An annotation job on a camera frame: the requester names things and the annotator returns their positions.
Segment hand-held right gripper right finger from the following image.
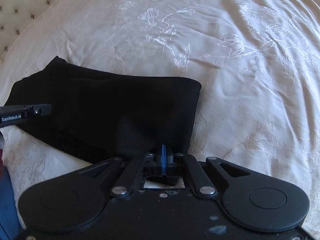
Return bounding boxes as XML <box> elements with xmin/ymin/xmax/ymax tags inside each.
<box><xmin>163</xmin><ymin>144</ymin><xmax>252</xmax><ymax>198</ymax></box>

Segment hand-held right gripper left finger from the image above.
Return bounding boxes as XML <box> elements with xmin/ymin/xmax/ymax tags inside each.
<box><xmin>78</xmin><ymin>144</ymin><xmax>164</xmax><ymax>197</ymax></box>

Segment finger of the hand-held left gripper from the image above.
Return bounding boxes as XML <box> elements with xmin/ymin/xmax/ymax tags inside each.
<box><xmin>25</xmin><ymin>103</ymin><xmax>52</xmax><ymax>117</ymax></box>

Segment black pants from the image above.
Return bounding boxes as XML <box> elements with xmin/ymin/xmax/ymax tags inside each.
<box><xmin>4</xmin><ymin>56</ymin><xmax>202</xmax><ymax>165</ymax></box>

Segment person's blue jeans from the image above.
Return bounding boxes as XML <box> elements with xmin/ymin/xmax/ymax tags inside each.
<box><xmin>0</xmin><ymin>174</ymin><xmax>22</xmax><ymax>240</ymax></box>

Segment cream tufted headboard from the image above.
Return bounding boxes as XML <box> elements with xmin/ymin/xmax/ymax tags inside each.
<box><xmin>0</xmin><ymin>0</ymin><xmax>75</xmax><ymax>63</ymax></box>

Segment cream embroidered bedspread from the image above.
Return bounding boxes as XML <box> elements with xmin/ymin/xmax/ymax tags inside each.
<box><xmin>0</xmin><ymin>0</ymin><xmax>320</xmax><ymax>235</ymax></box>

